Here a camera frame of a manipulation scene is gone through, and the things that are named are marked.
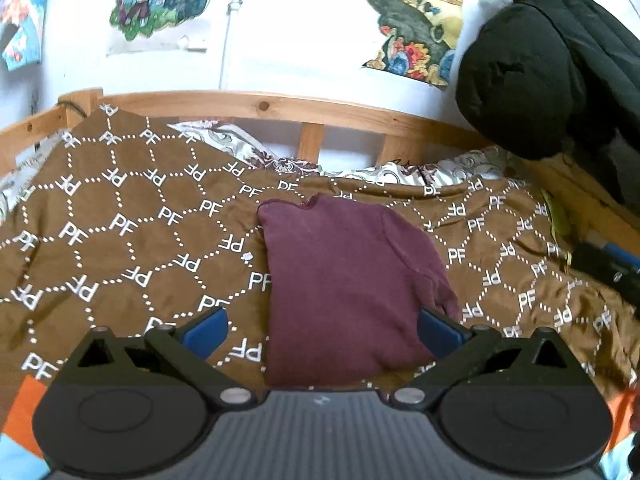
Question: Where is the torn cartoon wall poster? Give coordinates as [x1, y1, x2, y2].
[0, 0, 55, 74]

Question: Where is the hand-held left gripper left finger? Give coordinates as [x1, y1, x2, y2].
[65, 306, 258, 409]

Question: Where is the green character wall poster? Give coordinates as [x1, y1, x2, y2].
[107, 0, 224, 57]

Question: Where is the maroon long-sleeve sweater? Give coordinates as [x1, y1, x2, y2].
[256, 194, 463, 390]

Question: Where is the brown printed blanket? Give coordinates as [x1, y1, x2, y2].
[0, 104, 640, 480]

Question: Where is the white wall cable conduit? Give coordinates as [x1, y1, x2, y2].
[220, 0, 246, 94]

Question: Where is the colourful painted wall poster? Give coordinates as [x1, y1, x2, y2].
[362, 0, 512, 89]

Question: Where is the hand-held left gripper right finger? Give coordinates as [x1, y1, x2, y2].
[392, 307, 582, 409]

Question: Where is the wooden bed frame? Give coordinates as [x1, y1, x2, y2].
[0, 89, 640, 256]

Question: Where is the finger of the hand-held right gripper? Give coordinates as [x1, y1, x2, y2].
[571, 242, 632, 286]
[602, 242, 640, 274]

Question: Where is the black puffer jacket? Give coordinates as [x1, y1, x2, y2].
[457, 0, 640, 206]

